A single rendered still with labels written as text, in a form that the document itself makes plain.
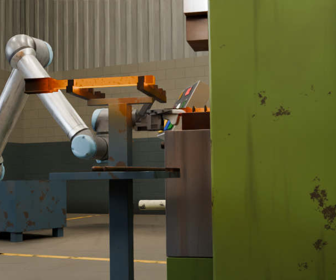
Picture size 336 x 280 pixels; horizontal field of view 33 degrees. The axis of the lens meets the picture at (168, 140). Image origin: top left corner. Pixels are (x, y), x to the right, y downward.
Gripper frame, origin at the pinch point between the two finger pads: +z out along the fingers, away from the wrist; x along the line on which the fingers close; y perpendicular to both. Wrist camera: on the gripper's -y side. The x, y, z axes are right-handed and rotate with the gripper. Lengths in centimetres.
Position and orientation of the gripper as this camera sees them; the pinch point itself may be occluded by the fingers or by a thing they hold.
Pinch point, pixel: (183, 111)
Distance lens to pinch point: 224.5
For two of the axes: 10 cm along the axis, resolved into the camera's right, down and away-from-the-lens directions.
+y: 0.2, 10.0, -0.6
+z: 9.8, -0.3, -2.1
